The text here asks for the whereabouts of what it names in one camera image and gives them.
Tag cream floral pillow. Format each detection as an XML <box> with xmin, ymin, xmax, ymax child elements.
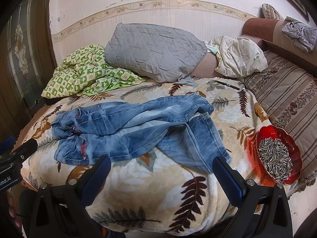
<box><xmin>214</xmin><ymin>36</ymin><xmax>268</xmax><ymax>78</ymax></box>

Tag brown striped bed cover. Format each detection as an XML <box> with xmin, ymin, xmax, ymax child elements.
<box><xmin>243</xmin><ymin>51</ymin><xmax>317</xmax><ymax>184</ymax></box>

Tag grey quilted pillow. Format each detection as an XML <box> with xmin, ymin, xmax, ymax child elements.
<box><xmin>105</xmin><ymin>23</ymin><xmax>207</xmax><ymax>85</ymax></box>

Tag dark wooden glass door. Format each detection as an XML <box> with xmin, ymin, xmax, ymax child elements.
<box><xmin>1</xmin><ymin>0</ymin><xmax>57</xmax><ymax>140</ymax></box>

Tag red bowl of seeds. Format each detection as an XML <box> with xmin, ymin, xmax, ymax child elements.
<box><xmin>256</xmin><ymin>125</ymin><xmax>303</xmax><ymax>185</ymax></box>

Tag black pen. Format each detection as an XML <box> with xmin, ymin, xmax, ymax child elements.
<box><xmin>215</xmin><ymin>80</ymin><xmax>240</xmax><ymax>91</ymax></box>

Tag grey cloth on headboard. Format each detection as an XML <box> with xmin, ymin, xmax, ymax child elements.
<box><xmin>282</xmin><ymin>22</ymin><xmax>316</xmax><ymax>53</ymax></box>

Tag green white patterned quilt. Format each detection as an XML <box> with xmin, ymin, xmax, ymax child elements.
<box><xmin>41</xmin><ymin>44</ymin><xmax>145</xmax><ymax>99</ymax></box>

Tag leaf pattern beige blanket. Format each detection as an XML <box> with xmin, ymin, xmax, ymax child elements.
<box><xmin>18</xmin><ymin>79</ymin><xmax>271</xmax><ymax>236</ymax></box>

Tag blue denim jeans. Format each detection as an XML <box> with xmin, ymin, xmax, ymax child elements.
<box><xmin>52</xmin><ymin>93</ymin><xmax>232</xmax><ymax>174</ymax></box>

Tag striped cushion behind headboard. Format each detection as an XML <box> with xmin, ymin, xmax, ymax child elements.
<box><xmin>262</xmin><ymin>3</ymin><xmax>284</xmax><ymax>20</ymax></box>

